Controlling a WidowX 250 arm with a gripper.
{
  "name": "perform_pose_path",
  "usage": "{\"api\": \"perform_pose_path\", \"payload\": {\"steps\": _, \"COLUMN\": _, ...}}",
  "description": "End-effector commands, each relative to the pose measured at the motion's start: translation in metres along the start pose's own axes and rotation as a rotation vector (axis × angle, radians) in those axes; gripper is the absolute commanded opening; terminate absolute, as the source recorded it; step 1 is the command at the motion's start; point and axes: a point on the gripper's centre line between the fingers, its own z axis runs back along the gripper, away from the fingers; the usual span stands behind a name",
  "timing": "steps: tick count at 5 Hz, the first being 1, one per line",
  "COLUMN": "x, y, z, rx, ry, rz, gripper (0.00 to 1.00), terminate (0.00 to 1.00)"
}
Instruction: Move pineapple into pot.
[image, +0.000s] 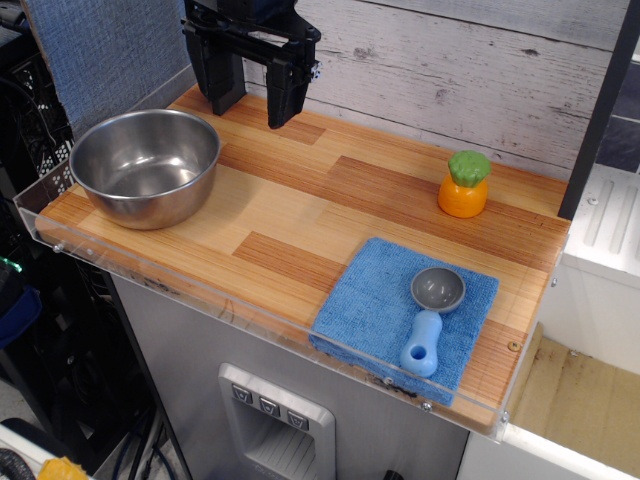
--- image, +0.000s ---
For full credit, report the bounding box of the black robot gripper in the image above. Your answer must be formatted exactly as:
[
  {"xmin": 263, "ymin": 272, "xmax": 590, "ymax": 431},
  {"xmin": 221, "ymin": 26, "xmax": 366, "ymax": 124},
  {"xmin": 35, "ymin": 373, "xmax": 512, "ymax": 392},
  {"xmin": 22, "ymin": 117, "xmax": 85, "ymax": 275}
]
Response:
[{"xmin": 183, "ymin": 1, "xmax": 321, "ymax": 129}]

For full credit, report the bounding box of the orange toy pineapple green top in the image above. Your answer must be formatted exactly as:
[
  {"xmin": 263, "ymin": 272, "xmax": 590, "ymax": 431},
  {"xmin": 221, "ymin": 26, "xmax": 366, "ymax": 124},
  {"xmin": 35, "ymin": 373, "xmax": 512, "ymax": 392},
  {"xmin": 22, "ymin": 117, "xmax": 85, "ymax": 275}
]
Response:
[{"xmin": 438, "ymin": 150, "xmax": 491, "ymax": 219}]

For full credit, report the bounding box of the stainless steel pot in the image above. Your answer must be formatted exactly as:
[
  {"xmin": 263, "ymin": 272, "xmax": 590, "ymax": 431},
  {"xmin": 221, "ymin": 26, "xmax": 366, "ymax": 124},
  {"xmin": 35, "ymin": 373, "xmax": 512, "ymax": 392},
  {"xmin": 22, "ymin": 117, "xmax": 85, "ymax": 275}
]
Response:
[{"xmin": 69, "ymin": 109, "xmax": 221, "ymax": 230}]

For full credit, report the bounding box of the blue fabric panel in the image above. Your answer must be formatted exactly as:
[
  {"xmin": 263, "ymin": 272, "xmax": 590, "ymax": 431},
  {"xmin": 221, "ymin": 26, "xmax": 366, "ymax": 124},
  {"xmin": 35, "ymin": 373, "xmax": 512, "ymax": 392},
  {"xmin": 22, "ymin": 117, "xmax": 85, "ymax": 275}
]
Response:
[{"xmin": 22, "ymin": 0, "xmax": 196, "ymax": 138}]

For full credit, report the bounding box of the blue microfiber cloth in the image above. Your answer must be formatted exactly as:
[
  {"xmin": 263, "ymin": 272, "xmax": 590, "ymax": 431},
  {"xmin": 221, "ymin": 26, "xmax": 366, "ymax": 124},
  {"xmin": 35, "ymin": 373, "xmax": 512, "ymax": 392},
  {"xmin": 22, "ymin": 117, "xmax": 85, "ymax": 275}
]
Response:
[{"xmin": 309, "ymin": 238, "xmax": 499, "ymax": 406}]

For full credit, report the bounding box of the clear acrylic table guard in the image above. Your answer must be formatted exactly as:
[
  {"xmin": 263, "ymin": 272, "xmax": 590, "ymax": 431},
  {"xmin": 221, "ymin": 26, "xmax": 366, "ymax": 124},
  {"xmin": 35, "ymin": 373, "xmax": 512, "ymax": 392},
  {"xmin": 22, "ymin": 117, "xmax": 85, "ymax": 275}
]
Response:
[{"xmin": 14, "ymin": 157, "xmax": 569, "ymax": 436}]

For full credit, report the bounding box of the silver toy fridge dispenser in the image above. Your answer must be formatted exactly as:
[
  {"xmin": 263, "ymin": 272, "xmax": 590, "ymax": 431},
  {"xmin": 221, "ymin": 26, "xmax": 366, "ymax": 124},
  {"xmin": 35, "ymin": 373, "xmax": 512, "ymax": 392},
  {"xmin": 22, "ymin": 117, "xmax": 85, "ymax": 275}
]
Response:
[{"xmin": 218, "ymin": 363, "xmax": 337, "ymax": 479}]

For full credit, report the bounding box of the white toy sink drainboard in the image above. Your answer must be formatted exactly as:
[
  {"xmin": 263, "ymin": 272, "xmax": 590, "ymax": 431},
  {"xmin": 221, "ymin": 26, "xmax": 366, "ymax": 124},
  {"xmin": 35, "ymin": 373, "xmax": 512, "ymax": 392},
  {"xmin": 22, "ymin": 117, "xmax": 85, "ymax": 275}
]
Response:
[{"xmin": 564, "ymin": 165, "xmax": 639, "ymax": 277}]

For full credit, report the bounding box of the yellow object bottom left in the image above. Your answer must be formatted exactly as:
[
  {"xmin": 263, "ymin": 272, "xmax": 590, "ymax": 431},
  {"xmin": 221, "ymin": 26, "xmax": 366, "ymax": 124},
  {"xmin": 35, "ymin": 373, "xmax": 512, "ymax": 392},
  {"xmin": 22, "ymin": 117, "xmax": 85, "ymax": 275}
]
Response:
[{"xmin": 36, "ymin": 457, "xmax": 88, "ymax": 480}]

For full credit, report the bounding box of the grey scoop blue handle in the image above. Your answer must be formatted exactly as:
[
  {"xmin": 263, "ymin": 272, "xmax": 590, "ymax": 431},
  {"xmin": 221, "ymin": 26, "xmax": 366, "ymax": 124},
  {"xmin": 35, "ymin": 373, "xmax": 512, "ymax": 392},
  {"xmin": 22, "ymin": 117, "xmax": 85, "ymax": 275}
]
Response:
[{"xmin": 400, "ymin": 267, "xmax": 466, "ymax": 378}]

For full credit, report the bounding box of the black vertical post right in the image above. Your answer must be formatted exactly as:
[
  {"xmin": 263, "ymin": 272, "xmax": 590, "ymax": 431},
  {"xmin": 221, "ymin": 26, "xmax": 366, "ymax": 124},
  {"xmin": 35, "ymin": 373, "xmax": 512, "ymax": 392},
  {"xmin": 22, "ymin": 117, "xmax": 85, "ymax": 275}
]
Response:
[{"xmin": 557, "ymin": 0, "xmax": 639, "ymax": 220}]

